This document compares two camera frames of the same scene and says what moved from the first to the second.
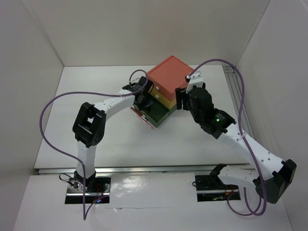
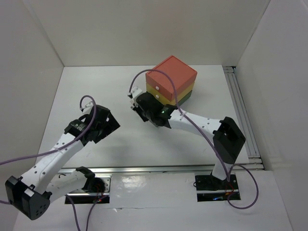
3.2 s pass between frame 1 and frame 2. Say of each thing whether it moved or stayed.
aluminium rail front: stayed
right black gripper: moved
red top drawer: stayed
